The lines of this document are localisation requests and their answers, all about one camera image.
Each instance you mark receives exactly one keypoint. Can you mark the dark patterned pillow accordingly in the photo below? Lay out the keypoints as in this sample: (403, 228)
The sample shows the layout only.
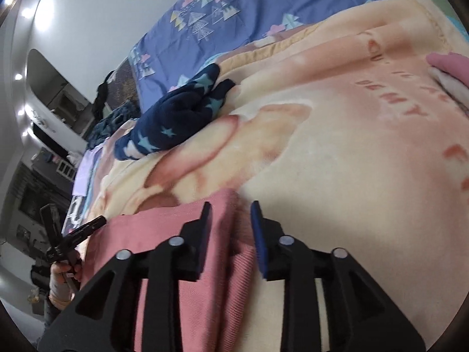
(121, 86)

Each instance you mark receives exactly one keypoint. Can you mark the pink knit garment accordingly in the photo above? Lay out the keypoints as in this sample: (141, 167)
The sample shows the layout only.
(211, 308)

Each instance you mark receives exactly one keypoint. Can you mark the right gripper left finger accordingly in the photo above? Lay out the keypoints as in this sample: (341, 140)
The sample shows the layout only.
(103, 317)

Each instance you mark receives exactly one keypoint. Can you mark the left hand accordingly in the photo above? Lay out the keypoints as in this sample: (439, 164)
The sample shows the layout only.
(62, 276)

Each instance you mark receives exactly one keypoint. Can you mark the black strap item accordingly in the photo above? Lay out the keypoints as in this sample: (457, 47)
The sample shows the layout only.
(100, 100)

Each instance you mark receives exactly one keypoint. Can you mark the lavender printed bed cover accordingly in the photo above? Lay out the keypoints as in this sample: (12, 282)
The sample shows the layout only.
(82, 190)

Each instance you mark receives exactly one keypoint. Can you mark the cream peach plush blanket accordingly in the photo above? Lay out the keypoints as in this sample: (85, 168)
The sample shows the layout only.
(344, 138)

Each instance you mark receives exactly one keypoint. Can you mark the navy star fleece garment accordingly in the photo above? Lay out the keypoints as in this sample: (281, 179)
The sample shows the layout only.
(177, 116)

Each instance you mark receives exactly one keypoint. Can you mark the blue tree print pillow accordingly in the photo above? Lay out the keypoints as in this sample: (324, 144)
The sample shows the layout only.
(193, 33)

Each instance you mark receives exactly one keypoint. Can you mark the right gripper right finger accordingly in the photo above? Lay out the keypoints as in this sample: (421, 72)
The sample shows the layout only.
(360, 315)

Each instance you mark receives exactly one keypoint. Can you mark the teal dark crumpled cloth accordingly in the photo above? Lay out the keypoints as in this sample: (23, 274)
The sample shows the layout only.
(109, 125)

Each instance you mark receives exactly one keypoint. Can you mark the folded pink clothes stack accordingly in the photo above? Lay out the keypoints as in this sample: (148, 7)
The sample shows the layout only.
(451, 72)

